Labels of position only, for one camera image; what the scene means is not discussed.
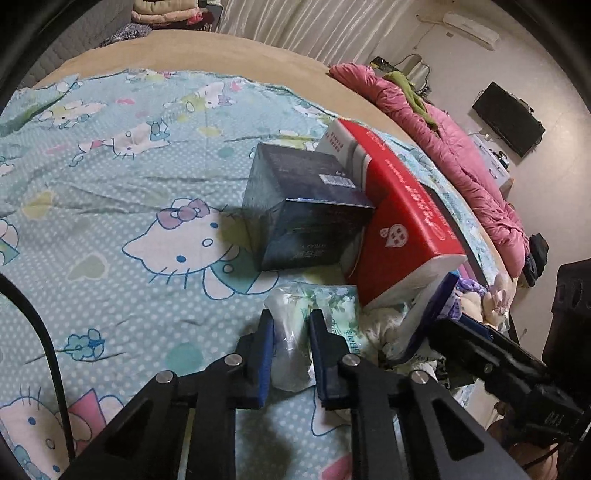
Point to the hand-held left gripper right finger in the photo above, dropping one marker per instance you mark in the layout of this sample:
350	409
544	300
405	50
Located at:
321	360

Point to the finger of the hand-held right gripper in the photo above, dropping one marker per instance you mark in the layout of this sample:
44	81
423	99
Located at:
436	304

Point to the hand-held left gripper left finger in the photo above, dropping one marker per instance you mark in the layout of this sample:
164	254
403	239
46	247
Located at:
265	360

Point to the beige plush toy purple dress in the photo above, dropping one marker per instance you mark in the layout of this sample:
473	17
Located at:
471	288

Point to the floral clear plastic packet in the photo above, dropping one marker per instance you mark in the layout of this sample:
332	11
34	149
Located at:
291	323

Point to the person's right hand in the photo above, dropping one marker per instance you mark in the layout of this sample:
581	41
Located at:
512	454

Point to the white cloth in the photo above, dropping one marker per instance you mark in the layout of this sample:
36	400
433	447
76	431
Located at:
383	330

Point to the red and white tissue pack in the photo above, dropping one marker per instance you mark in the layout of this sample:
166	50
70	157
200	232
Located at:
401	230

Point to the black furniture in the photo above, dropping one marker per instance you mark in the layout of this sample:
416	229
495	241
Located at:
572	300

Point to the black bag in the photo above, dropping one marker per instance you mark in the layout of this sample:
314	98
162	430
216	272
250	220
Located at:
535	258

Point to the pink comforter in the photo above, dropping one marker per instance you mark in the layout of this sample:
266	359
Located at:
471	175

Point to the dark blue box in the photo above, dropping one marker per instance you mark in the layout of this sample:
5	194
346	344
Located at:
300	217

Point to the white cabinet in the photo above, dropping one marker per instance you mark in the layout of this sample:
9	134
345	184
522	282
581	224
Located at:
491	159

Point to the blue cartoon cat printed blanket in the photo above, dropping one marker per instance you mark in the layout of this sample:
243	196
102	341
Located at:
115	230

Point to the green cloth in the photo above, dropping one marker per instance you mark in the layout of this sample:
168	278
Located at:
411	92

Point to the small black box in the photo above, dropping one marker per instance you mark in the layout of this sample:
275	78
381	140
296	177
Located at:
383	63

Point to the white air conditioner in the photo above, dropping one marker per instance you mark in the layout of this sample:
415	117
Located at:
471	27

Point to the white curtain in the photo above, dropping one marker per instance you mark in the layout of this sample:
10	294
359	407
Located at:
300	27

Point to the beige bed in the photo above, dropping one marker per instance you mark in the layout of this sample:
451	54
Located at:
231	50

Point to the dark patterned cloth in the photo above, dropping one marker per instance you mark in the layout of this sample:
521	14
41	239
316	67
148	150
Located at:
129	34

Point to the stack of folded clothes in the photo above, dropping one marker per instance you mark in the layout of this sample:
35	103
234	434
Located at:
171	14

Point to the grey quilted headboard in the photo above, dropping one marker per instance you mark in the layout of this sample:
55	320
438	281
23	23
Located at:
69	41

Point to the black wall television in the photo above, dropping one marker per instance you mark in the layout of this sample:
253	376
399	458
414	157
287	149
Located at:
508	117

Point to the wavy wall mirror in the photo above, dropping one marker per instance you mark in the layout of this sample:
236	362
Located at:
415	71

